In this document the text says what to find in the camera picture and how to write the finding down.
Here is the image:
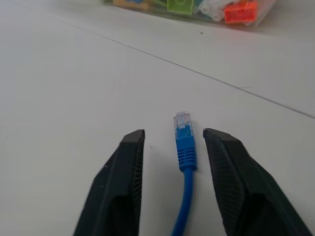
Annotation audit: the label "orange toy brick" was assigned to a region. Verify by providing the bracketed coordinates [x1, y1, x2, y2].
[223, 0, 258, 25]

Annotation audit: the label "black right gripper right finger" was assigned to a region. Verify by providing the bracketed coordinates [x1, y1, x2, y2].
[202, 127, 315, 236]

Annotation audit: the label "white toy brick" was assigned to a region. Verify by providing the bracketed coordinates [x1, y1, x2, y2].
[197, 0, 234, 23]

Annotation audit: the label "clear plastic container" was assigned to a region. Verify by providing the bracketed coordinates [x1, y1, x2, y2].
[102, 0, 267, 28]

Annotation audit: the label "green toy brick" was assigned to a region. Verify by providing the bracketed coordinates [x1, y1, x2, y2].
[166, 0, 195, 15]

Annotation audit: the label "blue Ethernet cable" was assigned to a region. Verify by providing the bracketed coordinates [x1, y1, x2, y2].
[167, 111, 198, 236]

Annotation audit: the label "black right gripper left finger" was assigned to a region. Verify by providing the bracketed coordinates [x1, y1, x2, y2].
[72, 129, 146, 236]

